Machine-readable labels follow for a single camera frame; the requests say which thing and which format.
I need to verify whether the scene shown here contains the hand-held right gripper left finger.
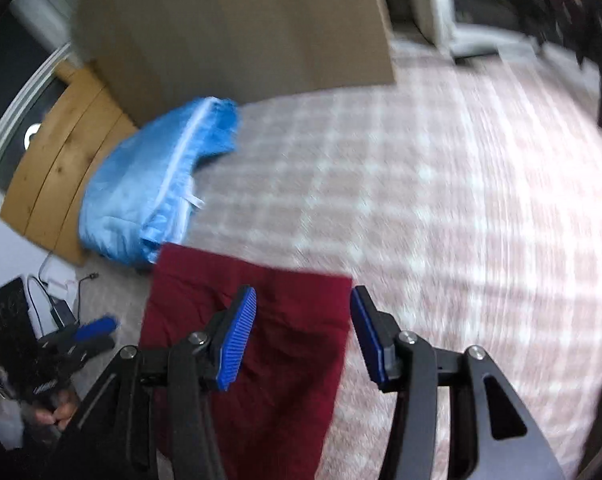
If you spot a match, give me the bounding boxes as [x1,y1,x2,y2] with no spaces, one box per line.
[61,285,258,480]

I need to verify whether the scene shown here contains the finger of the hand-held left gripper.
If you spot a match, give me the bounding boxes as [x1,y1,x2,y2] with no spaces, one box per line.
[56,315,119,347]
[66,336,115,361]

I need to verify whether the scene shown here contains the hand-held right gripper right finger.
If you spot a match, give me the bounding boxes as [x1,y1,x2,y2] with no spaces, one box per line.
[350,285,566,480]

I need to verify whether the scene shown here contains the dark red garment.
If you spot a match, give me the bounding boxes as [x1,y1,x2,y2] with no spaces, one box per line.
[140,243,354,480]

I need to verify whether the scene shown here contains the person's left hand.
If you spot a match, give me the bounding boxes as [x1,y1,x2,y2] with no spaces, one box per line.
[34,389,82,432]

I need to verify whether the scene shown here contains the black tablet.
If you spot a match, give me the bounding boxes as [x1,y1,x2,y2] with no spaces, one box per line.
[0,276,38,356]

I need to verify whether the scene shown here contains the pink checked blanket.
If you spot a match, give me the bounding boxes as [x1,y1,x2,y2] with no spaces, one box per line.
[71,40,602,480]

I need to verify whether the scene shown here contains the light blue satin garment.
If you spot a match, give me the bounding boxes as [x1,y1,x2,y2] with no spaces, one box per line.
[78,96,242,266]

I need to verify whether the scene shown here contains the wooden headboard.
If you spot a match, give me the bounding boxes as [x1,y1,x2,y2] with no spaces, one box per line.
[0,62,139,267]

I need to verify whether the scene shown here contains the brown cardboard box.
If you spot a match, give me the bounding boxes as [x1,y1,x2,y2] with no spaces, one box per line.
[70,0,398,130]

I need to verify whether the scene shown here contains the dark metal chair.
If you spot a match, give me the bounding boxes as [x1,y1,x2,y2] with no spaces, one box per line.
[501,0,602,130]

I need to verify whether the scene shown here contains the white charger with cable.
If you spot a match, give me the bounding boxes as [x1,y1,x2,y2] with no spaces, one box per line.
[27,251,99,331]

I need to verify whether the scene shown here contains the white door frame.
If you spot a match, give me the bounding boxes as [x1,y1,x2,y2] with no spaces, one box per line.
[411,0,502,57]

